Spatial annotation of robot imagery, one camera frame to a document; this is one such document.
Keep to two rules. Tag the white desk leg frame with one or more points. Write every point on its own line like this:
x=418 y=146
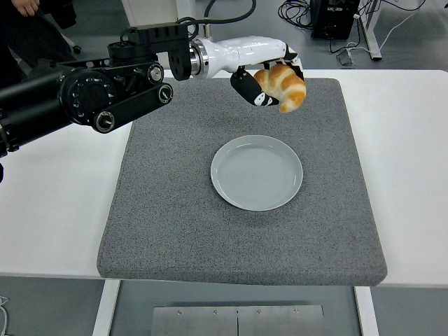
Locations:
x=371 y=31

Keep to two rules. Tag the black computer case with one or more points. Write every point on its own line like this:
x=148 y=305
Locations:
x=334 y=19

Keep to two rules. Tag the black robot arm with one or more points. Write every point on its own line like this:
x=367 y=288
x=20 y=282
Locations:
x=87 y=91

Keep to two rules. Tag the white table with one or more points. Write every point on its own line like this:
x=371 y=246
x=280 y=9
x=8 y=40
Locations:
x=402 y=175

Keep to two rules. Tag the grey metal plate with screws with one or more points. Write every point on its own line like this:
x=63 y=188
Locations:
x=238 y=320

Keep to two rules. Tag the white upright post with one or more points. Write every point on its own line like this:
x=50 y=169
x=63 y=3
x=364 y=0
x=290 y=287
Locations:
x=185 y=8

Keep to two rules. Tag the white cabinet panel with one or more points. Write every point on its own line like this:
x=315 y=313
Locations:
x=150 y=12

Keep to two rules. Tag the person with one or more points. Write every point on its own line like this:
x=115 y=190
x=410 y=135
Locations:
x=28 y=38

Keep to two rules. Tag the person's hand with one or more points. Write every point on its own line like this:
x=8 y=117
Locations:
x=27 y=7

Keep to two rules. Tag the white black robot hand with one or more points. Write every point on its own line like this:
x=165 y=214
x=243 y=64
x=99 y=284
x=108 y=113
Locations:
x=245 y=50

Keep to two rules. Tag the grey office chair base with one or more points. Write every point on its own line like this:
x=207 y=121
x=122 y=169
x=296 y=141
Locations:
x=70 y=42

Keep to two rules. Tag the pale grey round plate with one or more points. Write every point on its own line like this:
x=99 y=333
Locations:
x=255 y=173

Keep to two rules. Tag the grey felt mat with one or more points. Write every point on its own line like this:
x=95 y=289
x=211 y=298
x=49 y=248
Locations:
x=245 y=241

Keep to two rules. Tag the golden croissant bread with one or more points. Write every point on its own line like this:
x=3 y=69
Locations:
x=290 y=87

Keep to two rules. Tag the grey floor socket box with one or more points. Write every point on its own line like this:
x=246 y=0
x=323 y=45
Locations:
x=344 y=59

